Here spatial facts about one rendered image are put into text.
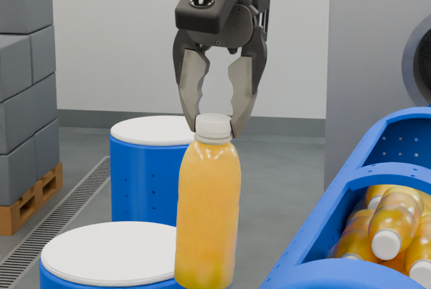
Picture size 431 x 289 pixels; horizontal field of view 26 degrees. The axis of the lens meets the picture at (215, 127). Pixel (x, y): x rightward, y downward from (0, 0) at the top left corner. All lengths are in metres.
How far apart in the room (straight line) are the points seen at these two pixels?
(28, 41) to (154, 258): 3.30
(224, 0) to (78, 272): 0.73
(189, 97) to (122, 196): 1.40
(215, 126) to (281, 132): 5.35
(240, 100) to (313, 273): 0.21
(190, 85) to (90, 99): 5.56
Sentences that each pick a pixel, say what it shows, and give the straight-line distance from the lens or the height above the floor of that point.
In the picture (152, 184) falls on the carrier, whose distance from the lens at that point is 2.33.
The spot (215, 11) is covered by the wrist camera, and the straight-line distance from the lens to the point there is 0.90.
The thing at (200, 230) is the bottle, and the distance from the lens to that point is 1.01.
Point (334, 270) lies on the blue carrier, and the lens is 1.04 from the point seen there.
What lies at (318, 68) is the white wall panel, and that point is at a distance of 6.25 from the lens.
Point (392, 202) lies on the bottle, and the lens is 1.43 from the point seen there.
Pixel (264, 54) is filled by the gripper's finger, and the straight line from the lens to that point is 0.98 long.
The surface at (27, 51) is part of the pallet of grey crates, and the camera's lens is 4.79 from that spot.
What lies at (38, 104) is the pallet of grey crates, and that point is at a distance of 5.01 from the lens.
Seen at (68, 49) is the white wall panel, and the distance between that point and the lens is 6.54.
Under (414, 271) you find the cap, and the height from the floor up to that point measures 1.11.
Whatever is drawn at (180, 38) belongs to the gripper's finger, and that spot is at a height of 1.48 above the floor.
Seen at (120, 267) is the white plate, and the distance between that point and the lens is 1.55.
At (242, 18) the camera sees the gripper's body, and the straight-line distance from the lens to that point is 0.98.
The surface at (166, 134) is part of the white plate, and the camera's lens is 2.36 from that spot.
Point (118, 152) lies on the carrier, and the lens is 2.37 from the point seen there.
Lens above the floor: 1.63
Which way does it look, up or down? 14 degrees down
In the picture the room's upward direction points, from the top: straight up
